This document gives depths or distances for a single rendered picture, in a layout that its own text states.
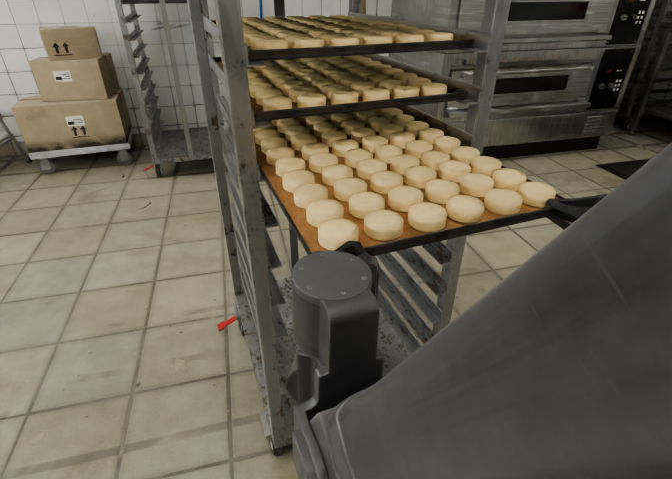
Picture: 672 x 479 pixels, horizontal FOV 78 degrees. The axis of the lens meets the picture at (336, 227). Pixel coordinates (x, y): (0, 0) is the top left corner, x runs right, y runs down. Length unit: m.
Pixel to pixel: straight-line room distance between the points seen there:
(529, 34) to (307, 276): 2.95
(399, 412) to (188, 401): 1.33
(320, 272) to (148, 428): 1.22
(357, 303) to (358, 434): 0.08
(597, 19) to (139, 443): 3.34
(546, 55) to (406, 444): 3.16
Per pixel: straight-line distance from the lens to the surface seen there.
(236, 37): 0.64
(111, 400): 1.59
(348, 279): 0.29
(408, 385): 0.17
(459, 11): 2.86
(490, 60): 0.84
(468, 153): 0.77
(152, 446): 1.44
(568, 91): 3.44
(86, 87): 3.28
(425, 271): 1.10
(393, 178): 0.64
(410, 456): 0.19
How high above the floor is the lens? 1.14
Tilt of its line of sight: 31 degrees down
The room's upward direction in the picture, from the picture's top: straight up
